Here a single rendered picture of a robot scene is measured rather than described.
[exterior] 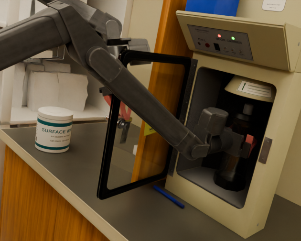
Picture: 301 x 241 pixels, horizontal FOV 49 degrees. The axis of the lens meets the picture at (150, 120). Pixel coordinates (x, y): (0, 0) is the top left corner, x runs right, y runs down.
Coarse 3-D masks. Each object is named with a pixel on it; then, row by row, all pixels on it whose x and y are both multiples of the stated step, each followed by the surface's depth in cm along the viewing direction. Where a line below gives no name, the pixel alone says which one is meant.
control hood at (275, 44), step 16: (192, 16) 87; (208, 16) 84; (224, 16) 81; (240, 32) 80; (256, 32) 76; (272, 32) 73; (288, 32) 72; (192, 48) 98; (256, 48) 80; (272, 48) 77; (288, 48) 74; (272, 64) 81; (288, 64) 77
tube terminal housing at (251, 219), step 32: (256, 0) 86; (288, 0) 80; (224, 64) 94; (256, 64) 87; (288, 96) 82; (288, 128) 88; (192, 192) 105; (256, 192) 89; (224, 224) 97; (256, 224) 94
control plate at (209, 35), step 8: (192, 32) 92; (200, 32) 90; (208, 32) 88; (216, 32) 85; (224, 32) 83; (232, 32) 81; (200, 40) 92; (208, 40) 90; (216, 40) 88; (224, 40) 86; (232, 40) 84; (240, 40) 82; (248, 40) 80; (200, 48) 95; (208, 48) 93; (240, 48) 84; (248, 48) 82; (232, 56) 89; (240, 56) 86; (248, 56) 84
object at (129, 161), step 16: (128, 64) 80; (144, 64) 85; (160, 64) 89; (176, 64) 95; (144, 80) 86; (160, 80) 92; (176, 80) 98; (112, 96) 80; (160, 96) 94; (176, 96) 100; (128, 112) 85; (144, 128) 93; (128, 144) 89; (144, 144) 95; (160, 144) 101; (112, 160) 86; (128, 160) 92; (144, 160) 98; (160, 160) 104; (112, 176) 88; (128, 176) 94; (144, 176) 100
